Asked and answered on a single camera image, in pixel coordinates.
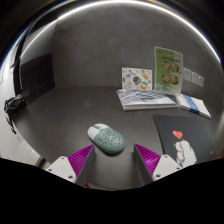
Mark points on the black mouse pad cat print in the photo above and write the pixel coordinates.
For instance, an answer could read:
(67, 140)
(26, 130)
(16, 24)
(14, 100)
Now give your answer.
(186, 130)

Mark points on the white card with colourful stickers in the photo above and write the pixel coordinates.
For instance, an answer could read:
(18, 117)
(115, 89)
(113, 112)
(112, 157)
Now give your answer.
(136, 79)

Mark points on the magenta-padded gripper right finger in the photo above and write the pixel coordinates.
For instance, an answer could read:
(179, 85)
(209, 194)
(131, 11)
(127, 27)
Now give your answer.
(150, 159)

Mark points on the green standing menu poster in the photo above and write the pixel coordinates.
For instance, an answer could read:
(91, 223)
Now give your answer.
(168, 70)

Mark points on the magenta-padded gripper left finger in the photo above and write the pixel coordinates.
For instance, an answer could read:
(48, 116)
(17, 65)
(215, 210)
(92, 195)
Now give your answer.
(80, 160)

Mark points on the green and white computer mouse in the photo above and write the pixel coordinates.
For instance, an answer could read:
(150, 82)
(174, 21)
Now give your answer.
(108, 139)

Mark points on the white book with blue band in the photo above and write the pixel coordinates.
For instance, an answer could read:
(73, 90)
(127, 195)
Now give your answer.
(195, 105)

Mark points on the white wall socket plate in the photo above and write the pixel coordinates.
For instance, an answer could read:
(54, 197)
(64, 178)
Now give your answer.
(201, 81)
(195, 78)
(187, 74)

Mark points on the black flat panel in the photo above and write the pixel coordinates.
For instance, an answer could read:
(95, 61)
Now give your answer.
(36, 81)

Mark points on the grey striped cover book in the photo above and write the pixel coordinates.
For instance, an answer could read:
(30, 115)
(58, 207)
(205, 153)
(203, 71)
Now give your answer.
(145, 99)

